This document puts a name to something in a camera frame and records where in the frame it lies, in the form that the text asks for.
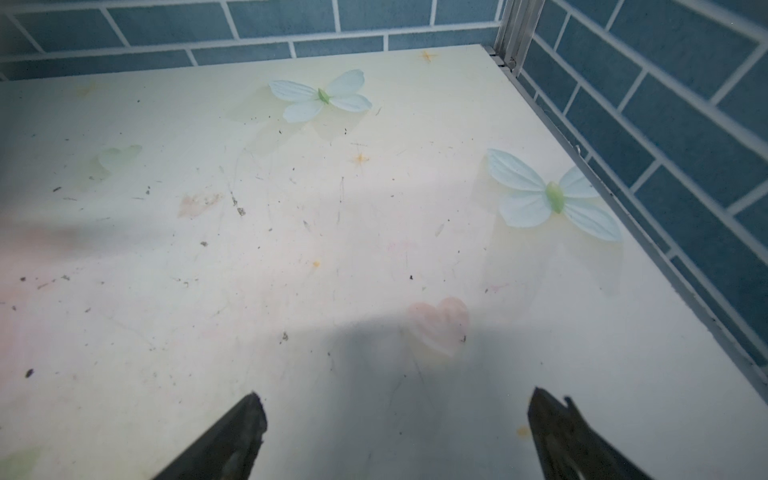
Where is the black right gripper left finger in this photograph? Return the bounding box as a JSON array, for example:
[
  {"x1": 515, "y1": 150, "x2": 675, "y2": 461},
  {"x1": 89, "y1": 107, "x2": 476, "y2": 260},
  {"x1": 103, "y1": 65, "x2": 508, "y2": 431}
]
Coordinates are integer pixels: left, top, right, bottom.
[{"x1": 155, "y1": 392, "x2": 268, "y2": 480}]

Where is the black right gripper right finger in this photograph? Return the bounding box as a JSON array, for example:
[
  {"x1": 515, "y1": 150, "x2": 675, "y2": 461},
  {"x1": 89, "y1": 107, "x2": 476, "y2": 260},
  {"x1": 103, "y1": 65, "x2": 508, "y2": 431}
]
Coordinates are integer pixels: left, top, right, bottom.
[{"x1": 527, "y1": 387, "x2": 650, "y2": 480}]

